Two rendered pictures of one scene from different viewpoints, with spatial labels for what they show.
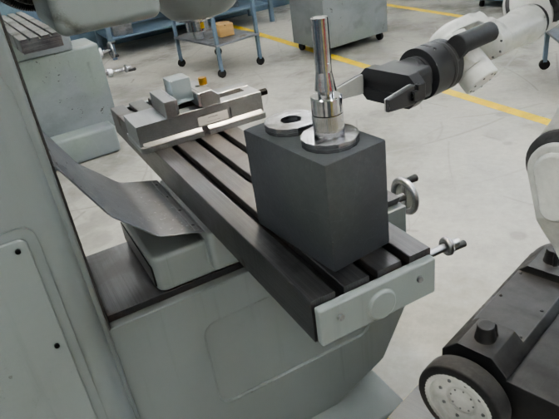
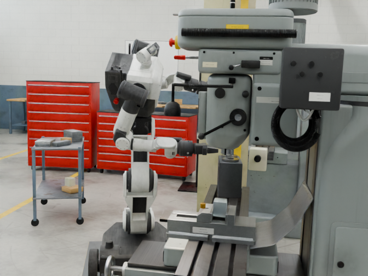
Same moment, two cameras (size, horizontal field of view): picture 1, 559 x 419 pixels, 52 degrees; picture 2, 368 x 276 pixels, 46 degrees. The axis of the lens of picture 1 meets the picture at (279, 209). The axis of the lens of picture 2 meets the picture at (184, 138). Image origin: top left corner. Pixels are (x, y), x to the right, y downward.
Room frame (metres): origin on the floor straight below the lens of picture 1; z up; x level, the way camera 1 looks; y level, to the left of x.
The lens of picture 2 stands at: (2.93, 1.01, 1.62)
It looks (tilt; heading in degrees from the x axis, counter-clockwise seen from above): 8 degrees down; 214
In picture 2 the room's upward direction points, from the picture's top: 2 degrees clockwise
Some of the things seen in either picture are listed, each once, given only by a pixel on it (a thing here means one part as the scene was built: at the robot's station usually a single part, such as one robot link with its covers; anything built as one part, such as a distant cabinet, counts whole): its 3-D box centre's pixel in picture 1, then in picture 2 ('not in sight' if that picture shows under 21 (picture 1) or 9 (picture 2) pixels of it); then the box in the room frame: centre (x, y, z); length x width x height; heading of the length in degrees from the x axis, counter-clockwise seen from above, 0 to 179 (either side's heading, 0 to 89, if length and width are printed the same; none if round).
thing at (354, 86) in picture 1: (348, 88); (212, 150); (0.92, -0.14, 1.22); 0.06 x 0.02 x 0.03; 126
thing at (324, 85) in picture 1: (322, 57); not in sight; (0.82, -0.09, 1.30); 0.03 x 0.03 x 0.11
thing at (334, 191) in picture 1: (315, 182); (229, 174); (0.86, -0.07, 1.09); 0.22 x 0.12 x 0.20; 31
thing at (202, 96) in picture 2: not in sight; (202, 115); (1.30, 0.02, 1.44); 0.04 x 0.04 x 0.21; 25
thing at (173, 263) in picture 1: (231, 209); (222, 246); (1.25, 0.12, 0.85); 0.50 x 0.35 x 0.12; 115
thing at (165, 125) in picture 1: (193, 108); (212, 221); (1.47, 0.19, 1.04); 0.35 x 0.15 x 0.11; 114
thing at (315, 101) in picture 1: (326, 98); not in sight; (0.82, -0.09, 1.24); 0.05 x 0.05 x 0.01
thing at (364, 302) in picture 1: (223, 170); (222, 226); (1.26, 0.12, 0.95); 1.24 x 0.23 x 0.08; 25
